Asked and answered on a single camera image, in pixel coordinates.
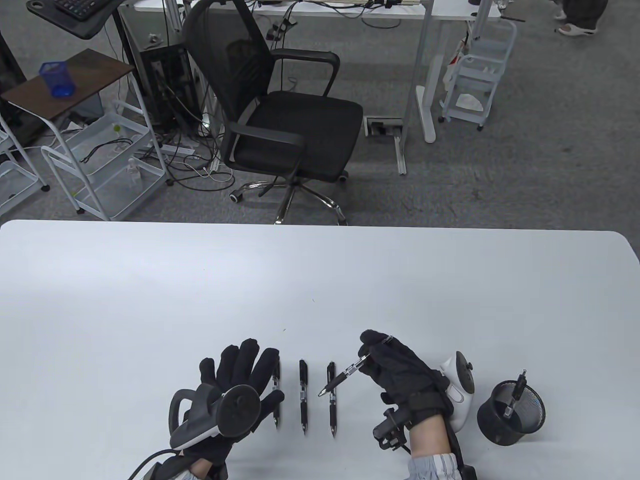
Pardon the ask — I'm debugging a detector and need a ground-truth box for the black click pen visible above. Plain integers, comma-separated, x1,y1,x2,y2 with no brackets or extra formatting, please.
504,369,528,418
272,357,282,432
327,361,337,439
299,359,309,435
318,352,373,398

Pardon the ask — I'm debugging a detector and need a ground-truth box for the person's left hand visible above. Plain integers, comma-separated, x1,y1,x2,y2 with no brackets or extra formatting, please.
172,338,286,463

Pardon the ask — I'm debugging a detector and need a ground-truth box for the black mesh pen holder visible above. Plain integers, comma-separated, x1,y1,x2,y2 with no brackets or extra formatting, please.
476,380,547,447

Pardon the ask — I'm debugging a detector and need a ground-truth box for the black keyboard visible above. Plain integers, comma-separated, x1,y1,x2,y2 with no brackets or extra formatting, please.
52,0,113,21

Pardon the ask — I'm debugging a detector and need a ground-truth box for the black cable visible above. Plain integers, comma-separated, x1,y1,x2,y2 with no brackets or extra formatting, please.
126,447,173,480

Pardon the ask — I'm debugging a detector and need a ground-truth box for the brown-top white rolling cart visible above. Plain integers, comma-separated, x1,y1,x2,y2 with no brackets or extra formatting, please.
0,48,171,222

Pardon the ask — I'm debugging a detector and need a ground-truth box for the metal floor outlet box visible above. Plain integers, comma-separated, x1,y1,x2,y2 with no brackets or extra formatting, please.
364,116,404,138

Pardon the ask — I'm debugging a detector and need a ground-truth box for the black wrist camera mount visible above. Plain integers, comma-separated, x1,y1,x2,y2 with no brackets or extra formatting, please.
210,450,232,480
372,407,412,453

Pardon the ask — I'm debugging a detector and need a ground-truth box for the person's right forearm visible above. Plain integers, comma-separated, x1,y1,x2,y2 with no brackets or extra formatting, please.
407,415,463,480

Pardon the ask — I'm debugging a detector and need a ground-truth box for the person's left forearm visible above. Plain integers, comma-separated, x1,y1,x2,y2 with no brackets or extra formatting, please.
182,452,216,480

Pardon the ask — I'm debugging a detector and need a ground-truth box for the white and red hanging bag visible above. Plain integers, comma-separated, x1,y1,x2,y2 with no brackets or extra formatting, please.
442,40,471,92

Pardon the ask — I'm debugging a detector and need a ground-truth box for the white plastic utility cart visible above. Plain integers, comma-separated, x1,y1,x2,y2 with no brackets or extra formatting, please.
439,19,518,132

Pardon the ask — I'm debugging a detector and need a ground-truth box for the tangle of floor cables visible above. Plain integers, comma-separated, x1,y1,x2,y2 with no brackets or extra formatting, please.
135,115,236,193

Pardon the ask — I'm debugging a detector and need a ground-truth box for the person's right hand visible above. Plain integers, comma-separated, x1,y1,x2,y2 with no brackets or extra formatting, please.
359,329,454,430

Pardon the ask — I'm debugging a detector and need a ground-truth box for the black computer tower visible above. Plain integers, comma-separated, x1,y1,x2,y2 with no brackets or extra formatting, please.
137,44,198,133

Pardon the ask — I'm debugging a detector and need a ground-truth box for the blue mesh cup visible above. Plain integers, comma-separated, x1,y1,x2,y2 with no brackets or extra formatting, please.
39,61,77,98

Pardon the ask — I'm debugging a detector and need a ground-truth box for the aluminium frame post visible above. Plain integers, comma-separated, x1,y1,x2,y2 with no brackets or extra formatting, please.
161,0,190,36

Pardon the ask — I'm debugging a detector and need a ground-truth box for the black and white controller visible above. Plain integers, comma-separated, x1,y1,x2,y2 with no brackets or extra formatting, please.
440,350,476,432
169,384,262,449

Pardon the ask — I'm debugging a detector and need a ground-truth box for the black mesh office chair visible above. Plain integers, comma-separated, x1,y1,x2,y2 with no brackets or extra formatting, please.
181,0,364,226

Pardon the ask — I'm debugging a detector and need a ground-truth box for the thin black cord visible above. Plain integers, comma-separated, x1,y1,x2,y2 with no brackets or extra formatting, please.
80,138,133,164

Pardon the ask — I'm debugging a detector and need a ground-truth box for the white wire basket cart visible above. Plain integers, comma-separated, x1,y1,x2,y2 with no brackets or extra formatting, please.
0,112,51,213

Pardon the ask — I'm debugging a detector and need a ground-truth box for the white office desk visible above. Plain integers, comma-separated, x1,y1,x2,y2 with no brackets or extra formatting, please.
120,0,503,176

